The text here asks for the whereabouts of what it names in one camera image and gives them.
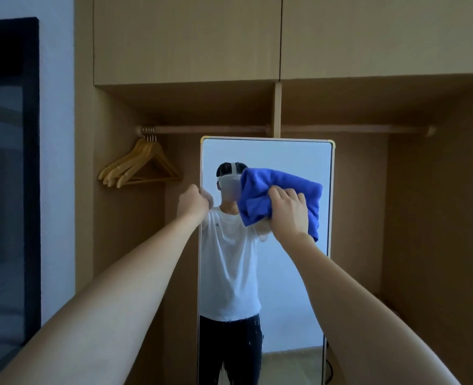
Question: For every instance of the person's right hand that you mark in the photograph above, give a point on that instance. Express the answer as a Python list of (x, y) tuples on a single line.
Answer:
[(290, 214)]

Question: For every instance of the person's left hand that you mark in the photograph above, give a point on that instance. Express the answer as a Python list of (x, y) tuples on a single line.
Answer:
[(194, 204)]

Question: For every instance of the blue microfibre cloth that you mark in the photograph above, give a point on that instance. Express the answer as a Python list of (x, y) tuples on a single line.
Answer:
[(260, 188)]

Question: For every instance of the tall mirror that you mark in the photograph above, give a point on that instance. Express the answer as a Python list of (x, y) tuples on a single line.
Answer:
[(292, 276)]

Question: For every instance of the light wooden wardrobe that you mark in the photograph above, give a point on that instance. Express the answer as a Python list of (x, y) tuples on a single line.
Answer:
[(428, 196)]

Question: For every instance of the person's right forearm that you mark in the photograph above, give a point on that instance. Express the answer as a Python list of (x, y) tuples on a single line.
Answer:
[(360, 316)]

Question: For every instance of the person's left forearm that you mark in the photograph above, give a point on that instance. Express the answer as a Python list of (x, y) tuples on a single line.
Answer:
[(112, 308)]

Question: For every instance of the wooden upper cabinet door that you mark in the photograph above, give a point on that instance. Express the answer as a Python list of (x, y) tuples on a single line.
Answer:
[(380, 36), (188, 36)]

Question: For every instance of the black framed glass door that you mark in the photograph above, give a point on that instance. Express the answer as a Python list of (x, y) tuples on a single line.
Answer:
[(4, 196)]

